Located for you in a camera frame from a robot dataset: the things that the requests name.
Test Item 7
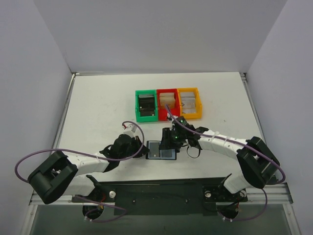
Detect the black leather card holder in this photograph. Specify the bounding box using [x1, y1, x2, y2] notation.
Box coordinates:
[146, 141, 177, 160]

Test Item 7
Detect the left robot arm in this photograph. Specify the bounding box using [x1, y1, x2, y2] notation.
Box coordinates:
[27, 134, 149, 204]

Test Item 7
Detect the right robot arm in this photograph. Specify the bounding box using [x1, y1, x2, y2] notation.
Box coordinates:
[159, 116, 280, 200]

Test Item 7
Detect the grey cards stack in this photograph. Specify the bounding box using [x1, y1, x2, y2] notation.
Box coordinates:
[180, 92, 196, 114]

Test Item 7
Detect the beige cards stack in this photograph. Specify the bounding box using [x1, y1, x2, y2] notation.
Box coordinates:
[159, 93, 175, 109]

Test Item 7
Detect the black card holders stack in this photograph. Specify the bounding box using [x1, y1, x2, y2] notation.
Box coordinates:
[138, 94, 155, 117]

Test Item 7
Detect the yellow plastic bin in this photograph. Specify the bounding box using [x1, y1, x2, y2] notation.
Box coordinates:
[177, 88, 202, 119]

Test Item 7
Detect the red plastic bin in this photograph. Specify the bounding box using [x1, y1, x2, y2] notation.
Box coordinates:
[156, 88, 181, 122]

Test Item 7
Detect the green plastic bin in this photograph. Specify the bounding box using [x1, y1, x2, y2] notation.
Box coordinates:
[135, 90, 158, 122]

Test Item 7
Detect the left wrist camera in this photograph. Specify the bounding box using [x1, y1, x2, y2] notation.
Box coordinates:
[123, 124, 137, 136]

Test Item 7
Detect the black strap loop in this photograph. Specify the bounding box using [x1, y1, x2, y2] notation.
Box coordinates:
[186, 144, 202, 159]

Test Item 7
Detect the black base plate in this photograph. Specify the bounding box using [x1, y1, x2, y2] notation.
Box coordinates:
[86, 175, 247, 216]

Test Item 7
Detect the aluminium frame rail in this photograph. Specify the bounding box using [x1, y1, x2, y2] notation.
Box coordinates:
[29, 183, 293, 206]

